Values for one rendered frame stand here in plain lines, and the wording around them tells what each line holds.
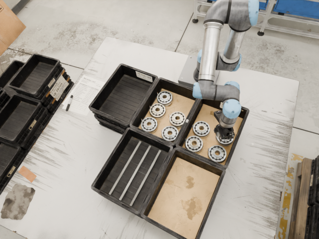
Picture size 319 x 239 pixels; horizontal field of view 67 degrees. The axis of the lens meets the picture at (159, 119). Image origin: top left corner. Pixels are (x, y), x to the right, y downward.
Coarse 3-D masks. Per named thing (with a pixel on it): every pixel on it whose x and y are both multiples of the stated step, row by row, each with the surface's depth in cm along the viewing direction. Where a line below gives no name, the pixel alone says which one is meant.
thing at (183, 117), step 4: (176, 112) 150; (180, 112) 150; (172, 116) 149; (184, 116) 149; (172, 120) 148; (180, 120) 147; (184, 120) 147; (172, 124) 147; (176, 124) 147; (180, 124) 146
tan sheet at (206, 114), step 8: (200, 112) 153; (208, 112) 152; (200, 120) 150; (208, 120) 150; (216, 120) 149; (240, 120) 148; (192, 128) 148; (208, 136) 144; (184, 144) 143; (192, 144) 143; (208, 144) 142; (216, 144) 142; (232, 144) 141; (200, 152) 140
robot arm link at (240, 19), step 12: (240, 0) 108; (252, 0) 108; (228, 12) 110; (240, 12) 109; (252, 12) 108; (228, 24) 120; (240, 24) 113; (252, 24) 112; (228, 36) 129; (240, 36) 124; (228, 48) 135; (228, 60) 144; (240, 60) 147
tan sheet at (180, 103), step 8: (176, 96) 160; (152, 104) 158; (176, 104) 157; (184, 104) 156; (192, 104) 156; (168, 112) 155; (184, 112) 154; (160, 120) 152; (168, 120) 152; (160, 128) 150; (160, 136) 147
